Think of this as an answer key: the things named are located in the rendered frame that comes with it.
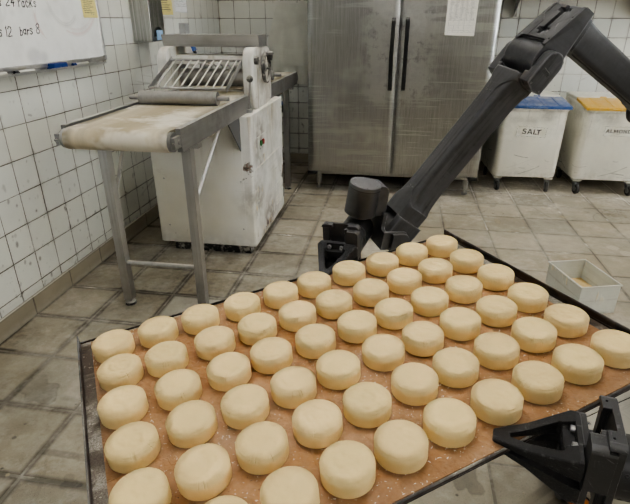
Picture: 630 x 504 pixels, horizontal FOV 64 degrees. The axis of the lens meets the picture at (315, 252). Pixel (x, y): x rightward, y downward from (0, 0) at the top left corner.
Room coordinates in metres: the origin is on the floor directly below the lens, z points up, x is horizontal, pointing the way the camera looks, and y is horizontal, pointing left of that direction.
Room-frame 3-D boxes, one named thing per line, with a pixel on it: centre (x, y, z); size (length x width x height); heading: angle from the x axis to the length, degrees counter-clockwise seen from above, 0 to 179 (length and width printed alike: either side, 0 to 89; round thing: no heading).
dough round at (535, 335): (0.50, -0.26, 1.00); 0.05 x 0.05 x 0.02
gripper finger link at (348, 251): (0.73, -0.03, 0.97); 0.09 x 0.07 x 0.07; 160
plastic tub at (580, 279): (2.30, -1.38, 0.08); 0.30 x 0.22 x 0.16; 7
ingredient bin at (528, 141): (4.40, -1.80, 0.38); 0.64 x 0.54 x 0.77; 173
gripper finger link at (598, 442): (0.35, -0.21, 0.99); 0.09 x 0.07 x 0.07; 70
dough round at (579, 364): (0.45, -0.29, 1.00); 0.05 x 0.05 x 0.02
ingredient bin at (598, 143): (4.30, -2.44, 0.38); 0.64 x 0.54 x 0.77; 172
